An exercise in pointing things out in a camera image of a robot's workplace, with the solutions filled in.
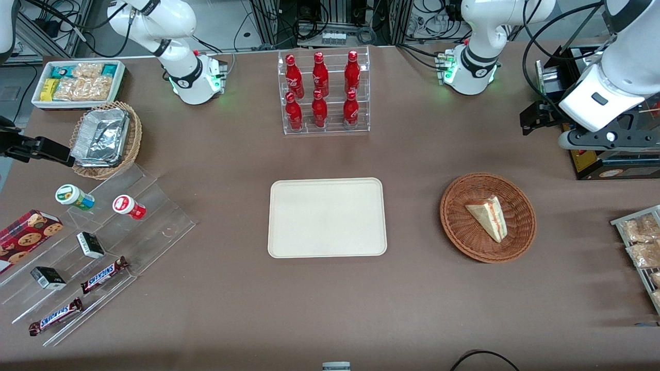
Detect clear acrylic stepped display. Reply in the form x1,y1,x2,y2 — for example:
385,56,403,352
0,164,197,347

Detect stack of foil trays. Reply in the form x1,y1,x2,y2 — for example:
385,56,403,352
71,108,130,167

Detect beige plastic tray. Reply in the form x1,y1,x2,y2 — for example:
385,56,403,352
268,178,387,258

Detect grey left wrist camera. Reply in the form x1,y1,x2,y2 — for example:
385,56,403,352
558,128,622,151

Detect triangle sandwich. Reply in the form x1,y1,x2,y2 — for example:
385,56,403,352
465,195,508,243

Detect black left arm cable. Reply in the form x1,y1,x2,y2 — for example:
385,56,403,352
521,0,612,120

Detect grey wire rack tray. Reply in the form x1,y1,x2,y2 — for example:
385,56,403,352
611,205,660,315

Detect black food warmer cabinet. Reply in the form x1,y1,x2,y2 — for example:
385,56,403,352
535,44,660,181

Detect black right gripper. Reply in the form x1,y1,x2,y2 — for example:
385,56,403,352
0,117,76,167

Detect red lid snack cup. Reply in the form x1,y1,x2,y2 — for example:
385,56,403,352
112,195,146,221

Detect brown Snickers bar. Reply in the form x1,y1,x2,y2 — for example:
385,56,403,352
28,297,84,336
81,256,129,294

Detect green lid snack cup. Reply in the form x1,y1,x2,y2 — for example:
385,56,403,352
56,184,95,211

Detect black floor cable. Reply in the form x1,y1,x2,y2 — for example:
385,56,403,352
450,350,521,371

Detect red soda bottle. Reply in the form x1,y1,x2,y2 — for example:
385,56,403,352
311,90,328,128
343,90,360,127
344,50,361,96
285,54,305,99
285,92,303,131
312,52,329,97

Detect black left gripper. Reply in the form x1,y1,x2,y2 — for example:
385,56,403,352
519,99,564,136

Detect tan wicker basket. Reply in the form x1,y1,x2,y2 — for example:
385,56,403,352
70,101,142,180

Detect white snack bin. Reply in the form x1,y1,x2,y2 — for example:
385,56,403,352
32,60,126,110

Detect brown round wicker basket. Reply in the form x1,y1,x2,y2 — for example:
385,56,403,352
440,173,537,264

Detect clear bag of crackers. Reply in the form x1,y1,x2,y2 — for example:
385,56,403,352
72,62,104,79
54,76,113,102

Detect clear acrylic bottle rack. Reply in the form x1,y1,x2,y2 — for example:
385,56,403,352
277,46,371,136

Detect red cookie box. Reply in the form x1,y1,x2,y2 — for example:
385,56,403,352
0,209,63,274

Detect small black carton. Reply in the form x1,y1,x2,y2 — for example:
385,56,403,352
30,266,67,290
76,232,105,259

